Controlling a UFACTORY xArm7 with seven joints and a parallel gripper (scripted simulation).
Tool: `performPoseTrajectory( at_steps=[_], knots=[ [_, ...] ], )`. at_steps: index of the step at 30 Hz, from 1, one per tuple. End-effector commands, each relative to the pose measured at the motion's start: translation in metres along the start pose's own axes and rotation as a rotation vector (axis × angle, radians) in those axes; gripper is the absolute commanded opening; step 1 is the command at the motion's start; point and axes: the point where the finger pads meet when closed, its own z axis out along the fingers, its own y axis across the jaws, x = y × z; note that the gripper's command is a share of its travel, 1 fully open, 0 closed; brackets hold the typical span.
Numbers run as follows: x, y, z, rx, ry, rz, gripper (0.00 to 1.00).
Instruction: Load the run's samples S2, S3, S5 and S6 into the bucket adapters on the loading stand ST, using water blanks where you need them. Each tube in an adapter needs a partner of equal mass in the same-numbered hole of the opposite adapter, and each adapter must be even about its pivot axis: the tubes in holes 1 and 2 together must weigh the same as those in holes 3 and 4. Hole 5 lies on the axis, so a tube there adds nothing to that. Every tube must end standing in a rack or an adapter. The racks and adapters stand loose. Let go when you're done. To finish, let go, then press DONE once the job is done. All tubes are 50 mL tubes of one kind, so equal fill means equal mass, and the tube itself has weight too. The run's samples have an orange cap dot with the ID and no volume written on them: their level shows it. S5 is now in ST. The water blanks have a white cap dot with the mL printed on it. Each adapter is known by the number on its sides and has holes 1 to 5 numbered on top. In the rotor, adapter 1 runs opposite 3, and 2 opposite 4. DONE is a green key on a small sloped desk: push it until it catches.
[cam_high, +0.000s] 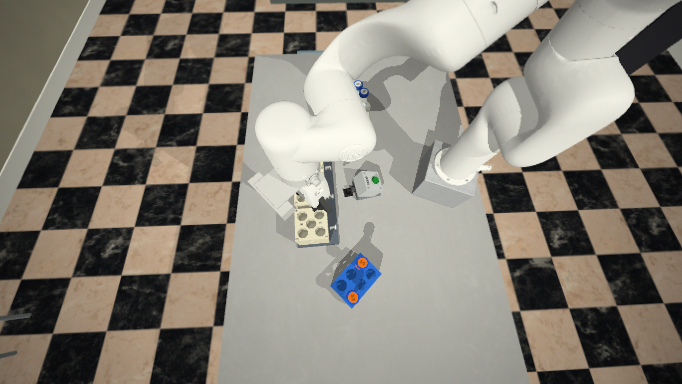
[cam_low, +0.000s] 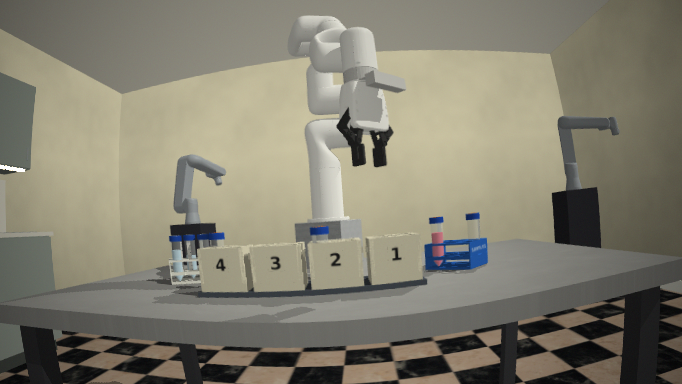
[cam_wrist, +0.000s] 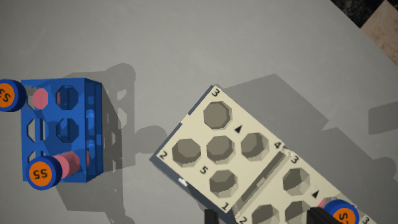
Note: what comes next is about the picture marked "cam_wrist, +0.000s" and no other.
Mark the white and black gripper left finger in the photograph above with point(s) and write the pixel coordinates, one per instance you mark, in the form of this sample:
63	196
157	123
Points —
210	217

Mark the blue tube rack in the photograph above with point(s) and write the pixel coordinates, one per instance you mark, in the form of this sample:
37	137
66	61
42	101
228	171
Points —
80	118

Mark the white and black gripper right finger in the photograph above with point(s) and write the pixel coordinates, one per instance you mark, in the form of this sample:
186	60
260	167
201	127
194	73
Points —
317	215

